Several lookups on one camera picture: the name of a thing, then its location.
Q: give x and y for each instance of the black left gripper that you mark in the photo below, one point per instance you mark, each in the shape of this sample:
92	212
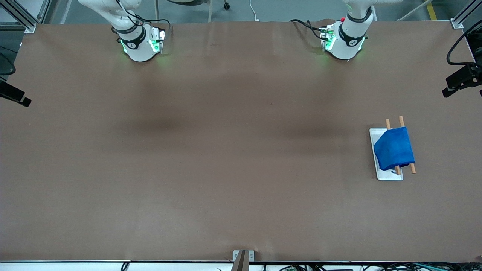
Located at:
468	72

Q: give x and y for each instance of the blue microfiber towel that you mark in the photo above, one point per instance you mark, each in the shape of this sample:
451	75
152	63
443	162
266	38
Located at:
393	148

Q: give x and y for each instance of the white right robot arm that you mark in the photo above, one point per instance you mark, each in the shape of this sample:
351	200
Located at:
139	49

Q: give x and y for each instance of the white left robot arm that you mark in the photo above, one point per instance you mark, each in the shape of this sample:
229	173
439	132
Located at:
348	41

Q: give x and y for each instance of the white towel rack wooden rods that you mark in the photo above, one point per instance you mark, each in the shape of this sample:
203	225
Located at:
386	175

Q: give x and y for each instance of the office chair base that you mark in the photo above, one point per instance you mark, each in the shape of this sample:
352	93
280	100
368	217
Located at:
226	5

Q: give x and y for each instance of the aluminium frame post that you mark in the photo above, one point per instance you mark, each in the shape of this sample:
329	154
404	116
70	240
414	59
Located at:
461	20
22	19

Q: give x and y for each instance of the grey metal camera bracket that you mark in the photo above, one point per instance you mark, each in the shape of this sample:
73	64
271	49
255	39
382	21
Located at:
241	259

